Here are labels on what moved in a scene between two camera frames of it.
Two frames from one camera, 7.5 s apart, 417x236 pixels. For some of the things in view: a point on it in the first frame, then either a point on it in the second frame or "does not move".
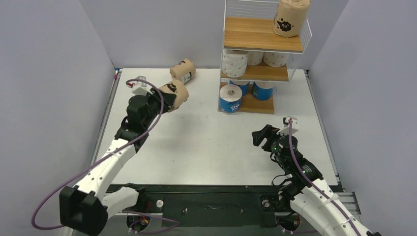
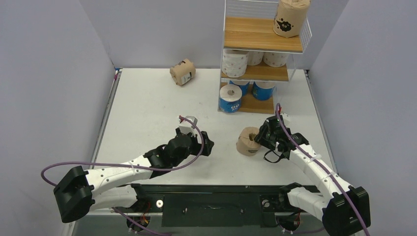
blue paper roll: [243, 84] does not move
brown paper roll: [178, 88] to [246, 145]
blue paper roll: [262, 90] does not move
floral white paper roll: [275, 59] does not move
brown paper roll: [290, 17] does not move
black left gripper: [168, 100] to [198, 147]
